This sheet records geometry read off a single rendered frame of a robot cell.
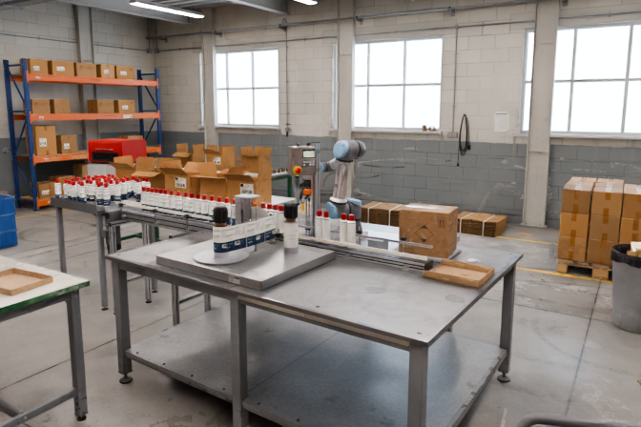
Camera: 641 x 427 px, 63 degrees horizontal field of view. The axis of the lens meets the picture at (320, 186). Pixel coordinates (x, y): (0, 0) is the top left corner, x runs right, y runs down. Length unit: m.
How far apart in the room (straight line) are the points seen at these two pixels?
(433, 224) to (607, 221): 3.12
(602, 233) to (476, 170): 2.96
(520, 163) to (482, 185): 0.66
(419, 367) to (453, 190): 6.54
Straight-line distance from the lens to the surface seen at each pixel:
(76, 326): 3.19
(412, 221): 3.16
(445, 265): 3.08
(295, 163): 3.34
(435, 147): 8.63
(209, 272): 2.86
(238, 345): 2.79
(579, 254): 6.07
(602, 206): 5.96
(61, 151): 10.17
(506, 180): 8.37
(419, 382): 2.26
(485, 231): 7.42
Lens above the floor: 1.72
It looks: 9 degrees down
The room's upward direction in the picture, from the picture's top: straight up
